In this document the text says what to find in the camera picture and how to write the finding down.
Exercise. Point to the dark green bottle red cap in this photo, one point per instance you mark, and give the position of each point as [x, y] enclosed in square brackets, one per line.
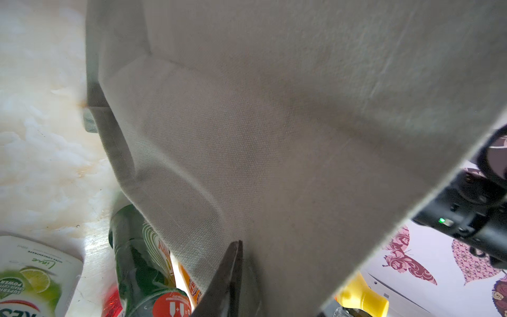
[144, 271]

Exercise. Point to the green fabric shopping bag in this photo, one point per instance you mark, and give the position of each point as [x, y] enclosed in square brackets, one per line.
[308, 130]

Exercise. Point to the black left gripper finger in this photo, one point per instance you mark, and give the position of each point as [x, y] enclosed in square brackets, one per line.
[222, 297]

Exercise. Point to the white bottle green cap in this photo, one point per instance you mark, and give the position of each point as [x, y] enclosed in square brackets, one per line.
[36, 280]

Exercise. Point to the orange bottle yellow cap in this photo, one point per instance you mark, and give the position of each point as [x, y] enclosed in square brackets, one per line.
[194, 291]
[358, 295]

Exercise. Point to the red soap bottle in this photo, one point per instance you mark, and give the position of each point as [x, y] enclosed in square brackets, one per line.
[112, 305]

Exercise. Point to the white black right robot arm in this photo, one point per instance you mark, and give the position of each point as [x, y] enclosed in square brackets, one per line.
[472, 208]

